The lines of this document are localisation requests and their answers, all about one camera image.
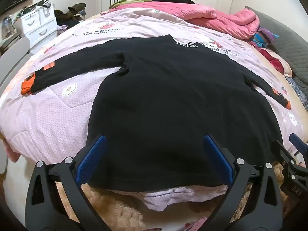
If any red cloth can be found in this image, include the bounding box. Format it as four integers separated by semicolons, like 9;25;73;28
250;41;293;75

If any lilac strawberry print quilt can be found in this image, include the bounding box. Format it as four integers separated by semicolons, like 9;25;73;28
0;6;308;212

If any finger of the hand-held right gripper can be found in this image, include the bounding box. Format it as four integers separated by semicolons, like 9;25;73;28
271;141;297;165
289;133;308;154

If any blue floral sheet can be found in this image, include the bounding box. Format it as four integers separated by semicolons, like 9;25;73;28
286;77;308;111

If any black sweater with orange cuffs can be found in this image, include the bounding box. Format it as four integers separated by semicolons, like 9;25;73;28
21;34;291;194

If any beige fluffy rug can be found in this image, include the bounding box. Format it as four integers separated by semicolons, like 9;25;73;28
55;161;289;231

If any pink comforter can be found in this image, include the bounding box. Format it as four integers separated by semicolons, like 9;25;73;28
109;1;260;40

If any grey chair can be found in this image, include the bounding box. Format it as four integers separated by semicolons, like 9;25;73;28
0;37;34;89

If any white drawer cabinet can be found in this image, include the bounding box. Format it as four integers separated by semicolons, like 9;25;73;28
18;5;58;53

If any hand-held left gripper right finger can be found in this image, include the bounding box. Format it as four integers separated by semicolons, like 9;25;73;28
203;135;283;231

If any pile of dark clothes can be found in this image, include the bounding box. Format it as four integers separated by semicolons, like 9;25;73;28
54;3;87;28

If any striped colourful pillow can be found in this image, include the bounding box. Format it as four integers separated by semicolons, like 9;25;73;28
251;26;280;47

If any grey quilted headboard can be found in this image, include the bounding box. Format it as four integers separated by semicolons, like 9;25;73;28
244;6;308;97

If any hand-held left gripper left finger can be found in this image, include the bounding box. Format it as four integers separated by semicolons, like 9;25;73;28
25;135;113;231

